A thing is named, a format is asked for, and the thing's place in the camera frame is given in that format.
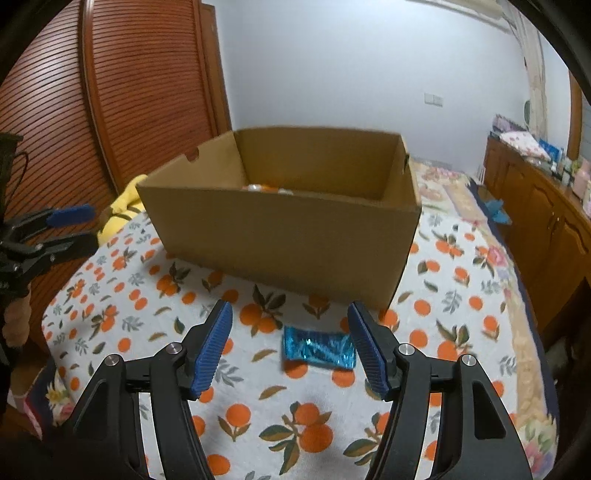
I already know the brown wooden cabinet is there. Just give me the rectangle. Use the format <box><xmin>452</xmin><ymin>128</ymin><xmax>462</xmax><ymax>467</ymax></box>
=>
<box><xmin>482</xmin><ymin>136</ymin><xmax>591</xmax><ymax>333</ymax></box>

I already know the blue foil snack packet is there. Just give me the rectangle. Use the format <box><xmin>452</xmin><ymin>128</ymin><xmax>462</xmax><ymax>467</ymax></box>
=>
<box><xmin>283</xmin><ymin>325</ymin><xmax>356</xmax><ymax>370</ymax></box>

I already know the brown wooden wardrobe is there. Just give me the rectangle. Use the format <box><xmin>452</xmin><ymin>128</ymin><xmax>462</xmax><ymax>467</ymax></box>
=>
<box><xmin>0</xmin><ymin>0</ymin><xmax>232</xmax><ymax>324</ymax></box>

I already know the blue packet pack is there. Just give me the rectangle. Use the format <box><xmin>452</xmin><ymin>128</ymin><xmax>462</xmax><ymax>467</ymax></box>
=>
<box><xmin>538</xmin><ymin>138</ymin><xmax>565</xmax><ymax>161</ymax></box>

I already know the orange fruit print blanket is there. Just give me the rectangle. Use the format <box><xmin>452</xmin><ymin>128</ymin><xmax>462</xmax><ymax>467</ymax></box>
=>
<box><xmin>41</xmin><ymin>212</ymin><xmax>559</xmax><ymax>480</ymax></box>

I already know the pink bottle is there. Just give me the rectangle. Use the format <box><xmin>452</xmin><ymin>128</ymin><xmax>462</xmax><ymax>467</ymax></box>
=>
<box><xmin>575</xmin><ymin>159</ymin><xmax>591</xmax><ymax>197</ymax></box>

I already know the blue cloth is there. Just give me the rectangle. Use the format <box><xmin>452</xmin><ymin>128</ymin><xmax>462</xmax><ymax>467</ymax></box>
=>
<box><xmin>485</xmin><ymin>198</ymin><xmax>513</xmax><ymax>226</ymax></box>

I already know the brown cardboard box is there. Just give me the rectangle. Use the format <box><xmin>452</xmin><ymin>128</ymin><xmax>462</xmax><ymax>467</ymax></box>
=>
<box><xmin>136</xmin><ymin>127</ymin><xmax>422</xmax><ymax>311</ymax></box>

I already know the purple box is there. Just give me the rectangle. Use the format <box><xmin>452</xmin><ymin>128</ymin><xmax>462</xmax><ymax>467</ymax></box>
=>
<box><xmin>492</xmin><ymin>114</ymin><xmax>525</xmax><ymax>137</ymax></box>

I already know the floral pillow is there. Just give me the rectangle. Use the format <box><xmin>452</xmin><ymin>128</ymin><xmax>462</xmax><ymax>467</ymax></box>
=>
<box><xmin>501</xmin><ymin>131</ymin><xmax>546</xmax><ymax>158</ymax></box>

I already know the person's left hand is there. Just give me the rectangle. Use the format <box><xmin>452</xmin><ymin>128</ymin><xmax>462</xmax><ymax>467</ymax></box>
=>
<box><xmin>2</xmin><ymin>295</ymin><xmax>31</xmax><ymax>348</ymax></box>

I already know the floral curtain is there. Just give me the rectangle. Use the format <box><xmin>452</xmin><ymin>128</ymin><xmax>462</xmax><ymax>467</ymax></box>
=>
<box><xmin>522</xmin><ymin>28</ymin><xmax>549</xmax><ymax>139</ymax></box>

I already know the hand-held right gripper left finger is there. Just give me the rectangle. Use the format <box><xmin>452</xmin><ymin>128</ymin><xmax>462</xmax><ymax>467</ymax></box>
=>
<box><xmin>65</xmin><ymin>300</ymin><xmax>234</xmax><ymax>480</ymax></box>

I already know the floral quilt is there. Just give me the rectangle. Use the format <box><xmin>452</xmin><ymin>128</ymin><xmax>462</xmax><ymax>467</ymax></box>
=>
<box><xmin>409</xmin><ymin>159</ymin><xmax>561</xmax><ymax>462</ymax></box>

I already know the yellow plush toy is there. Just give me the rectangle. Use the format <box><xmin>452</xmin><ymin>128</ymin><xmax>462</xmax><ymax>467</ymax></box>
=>
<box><xmin>97</xmin><ymin>178</ymin><xmax>148</xmax><ymax>243</ymax></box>

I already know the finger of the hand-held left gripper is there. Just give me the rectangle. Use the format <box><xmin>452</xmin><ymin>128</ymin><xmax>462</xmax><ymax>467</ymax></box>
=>
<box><xmin>9</xmin><ymin>205</ymin><xmax>95</xmax><ymax>241</ymax></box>
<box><xmin>18</xmin><ymin>232</ymin><xmax>99</xmax><ymax>274</ymax></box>

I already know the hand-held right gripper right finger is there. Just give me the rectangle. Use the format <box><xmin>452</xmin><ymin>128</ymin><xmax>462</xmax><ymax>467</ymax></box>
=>
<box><xmin>347</xmin><ymin>301</ymin><xmax>532</xmax><ymax>480</ymax></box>

